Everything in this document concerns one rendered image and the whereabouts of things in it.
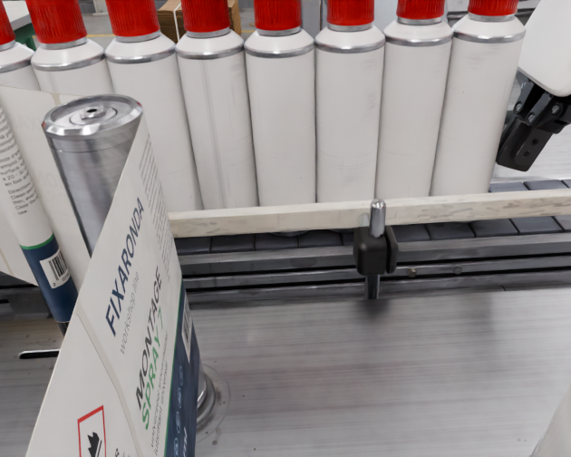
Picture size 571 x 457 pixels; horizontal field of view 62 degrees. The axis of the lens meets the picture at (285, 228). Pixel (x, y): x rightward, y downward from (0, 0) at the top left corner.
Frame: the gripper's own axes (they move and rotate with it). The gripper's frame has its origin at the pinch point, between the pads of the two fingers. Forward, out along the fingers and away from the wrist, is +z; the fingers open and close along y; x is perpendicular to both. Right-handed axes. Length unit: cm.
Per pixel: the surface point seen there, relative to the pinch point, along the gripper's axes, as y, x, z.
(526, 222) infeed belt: 2.8, 2.9, 5.6
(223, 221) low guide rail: 4.1, -22.9, 11.9
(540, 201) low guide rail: 4.1, 1.8, 2.8
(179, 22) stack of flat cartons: -393, -68, 101
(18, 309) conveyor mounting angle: 5.7, -38.4, 25.0
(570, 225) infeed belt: 3.6, 6.3, 4.4
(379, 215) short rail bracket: 9.0, -13.0, 4.9
